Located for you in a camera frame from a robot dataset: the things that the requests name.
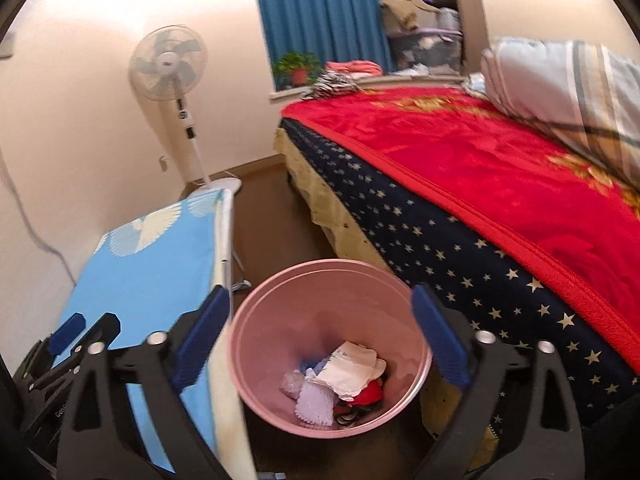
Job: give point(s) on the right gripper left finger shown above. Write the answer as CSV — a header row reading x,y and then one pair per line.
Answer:
x,y
99,437

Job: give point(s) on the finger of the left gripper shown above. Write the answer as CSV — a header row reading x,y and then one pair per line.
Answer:
x,y
95,329
59,340

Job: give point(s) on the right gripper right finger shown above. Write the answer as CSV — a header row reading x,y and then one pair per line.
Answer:
x,y
476,362

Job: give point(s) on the red snack packet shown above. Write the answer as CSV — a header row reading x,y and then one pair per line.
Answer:
x,y
372,393

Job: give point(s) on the clear bag with bread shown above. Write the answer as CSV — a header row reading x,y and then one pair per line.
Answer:
x,y
292,383

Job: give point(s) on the white paper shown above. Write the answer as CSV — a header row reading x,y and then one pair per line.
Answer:
x,y
349,369

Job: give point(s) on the purple foam net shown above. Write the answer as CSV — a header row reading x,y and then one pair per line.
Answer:
x,y
315,405

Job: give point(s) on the red plastic bag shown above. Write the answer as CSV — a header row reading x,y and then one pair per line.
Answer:
x,y
346,415

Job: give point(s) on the blue plastic bag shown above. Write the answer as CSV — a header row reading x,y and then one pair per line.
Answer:
x,y
316,366

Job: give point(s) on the pink plastic trash bin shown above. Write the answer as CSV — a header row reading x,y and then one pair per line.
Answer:
x,y
302,314

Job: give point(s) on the blue patterned ironing board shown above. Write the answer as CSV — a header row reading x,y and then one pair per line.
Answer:
x,y
150,271

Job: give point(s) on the navy star bed sheet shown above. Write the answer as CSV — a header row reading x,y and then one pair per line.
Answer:
x,y
370,217

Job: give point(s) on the red floral blanket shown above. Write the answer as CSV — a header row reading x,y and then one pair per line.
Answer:
x,y
570,224

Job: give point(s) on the white standing fan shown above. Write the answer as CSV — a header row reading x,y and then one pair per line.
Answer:
x,y
166,65

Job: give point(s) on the potted green plant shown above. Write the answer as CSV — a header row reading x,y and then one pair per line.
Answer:
x,y
295,69

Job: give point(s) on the zebra striped cloth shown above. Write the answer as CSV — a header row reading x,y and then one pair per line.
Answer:
x,y
331,85

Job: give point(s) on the striped plaid pillow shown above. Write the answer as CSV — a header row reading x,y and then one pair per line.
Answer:
x,y
583,94

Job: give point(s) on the pink folded clothes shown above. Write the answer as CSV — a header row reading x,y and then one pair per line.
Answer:
x,y
356,69

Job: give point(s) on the blue window curtain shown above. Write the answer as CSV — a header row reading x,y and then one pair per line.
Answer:
x,y
330,30

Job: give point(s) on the clear storage bin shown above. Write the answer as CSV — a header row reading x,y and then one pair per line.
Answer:
x,y
438,51

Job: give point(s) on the beige jacket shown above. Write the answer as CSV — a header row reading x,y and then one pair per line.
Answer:
x,y
403,15

